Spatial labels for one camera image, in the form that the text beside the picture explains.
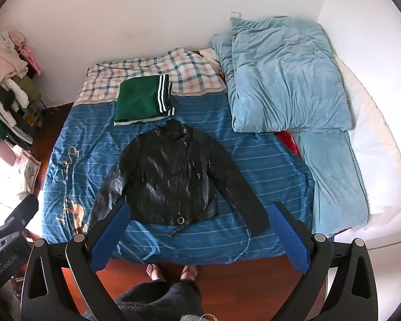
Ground person's left foot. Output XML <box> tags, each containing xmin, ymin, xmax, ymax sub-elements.
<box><xmin>146</xmin><ymin>263</ymin><xmax>167</xmax><ymax>282</ymax></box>

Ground light blue quilt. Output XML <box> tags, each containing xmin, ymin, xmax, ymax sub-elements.
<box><xmin>210</xmin><ymin>16</ymin><xmax>370</xmax><ymax>236</ymax></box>

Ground blue striped bed sheet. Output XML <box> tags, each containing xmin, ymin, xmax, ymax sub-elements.
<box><xmin>42</xmin><ymin>91</ymin><xmax>316</xmax><ymax>268</ymax></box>

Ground person's foot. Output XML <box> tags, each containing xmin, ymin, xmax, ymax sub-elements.
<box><xmin>179</xmin><ymin>264</ymin><xmax>199</xmax><ymax>281</ymax></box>
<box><xmin>146</xmin><ymin>263</ymin><xmax>167</xmax><ymax>282</ymax></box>

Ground folded green garment white stripes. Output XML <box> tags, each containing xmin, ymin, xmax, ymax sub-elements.
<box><xmin>114</xmin><ymin>74</ymin><xmax>176</xmax><ymax>126</ymax></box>

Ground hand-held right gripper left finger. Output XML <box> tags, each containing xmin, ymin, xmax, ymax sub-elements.
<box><xmin>20</xmin><ymin>200</ymin><xmax>132</xmax><ymax>321</ymax></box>

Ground red cloth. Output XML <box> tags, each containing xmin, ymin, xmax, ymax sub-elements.
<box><xmin>276</xmin><ymin>131</ymin><xmax>302</xmax><ymax>158</ymax></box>

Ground white fleece blanket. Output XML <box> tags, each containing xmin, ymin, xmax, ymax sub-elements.
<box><xmin>334</xmin><ymin>55</ymin><xmax>401</xmax><ymax>231</ymax></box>

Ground person's right foot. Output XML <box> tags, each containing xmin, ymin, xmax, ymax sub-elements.
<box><xmin>179</xmin><ymin>264</ymin><xmax>199</xmax><ymax>281</ymax></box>

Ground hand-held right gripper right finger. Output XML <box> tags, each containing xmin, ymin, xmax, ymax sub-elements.
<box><xmin>268</xmin><ymin>201</ymin><xmax>378</xmax><ymax>321</ymax></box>

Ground patterned bag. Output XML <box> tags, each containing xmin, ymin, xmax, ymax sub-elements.
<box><xmin>17</xmin><ymin>152</ymin><xmax>42</xmax><ymax>194</ymax></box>

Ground black leather jacket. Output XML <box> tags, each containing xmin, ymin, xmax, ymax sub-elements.
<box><xmin>86</xmin><ymin>119</ymin><xmax>271</xmax><ymax>238</ymax></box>

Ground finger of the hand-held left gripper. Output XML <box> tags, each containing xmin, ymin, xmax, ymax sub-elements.
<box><xmin>0</xmin><ymin>194</ymin><xmax>40</xmax><ymax>233</ymax></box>

